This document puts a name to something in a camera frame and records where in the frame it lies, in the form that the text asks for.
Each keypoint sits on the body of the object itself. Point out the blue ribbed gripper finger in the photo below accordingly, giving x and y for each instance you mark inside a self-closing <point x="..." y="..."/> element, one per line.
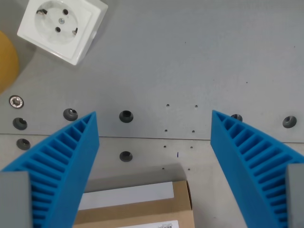
<point x="247" y="156"/>
<point x="64" y="164"/>

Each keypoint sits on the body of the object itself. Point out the silver hex socket screw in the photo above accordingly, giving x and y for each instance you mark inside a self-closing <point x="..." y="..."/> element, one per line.
<point x="16" y="102"/>

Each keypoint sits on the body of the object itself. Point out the brown cardboard box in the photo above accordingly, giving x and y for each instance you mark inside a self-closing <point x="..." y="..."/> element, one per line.
<point x="142" y="206"/>

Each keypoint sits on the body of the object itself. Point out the yellow round object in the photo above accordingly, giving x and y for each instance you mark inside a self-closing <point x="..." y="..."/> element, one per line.
<point x="6" y="62"/>

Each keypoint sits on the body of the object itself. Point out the white wall socket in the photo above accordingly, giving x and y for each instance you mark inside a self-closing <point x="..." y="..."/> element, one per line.
<point x="62" y="29"/>

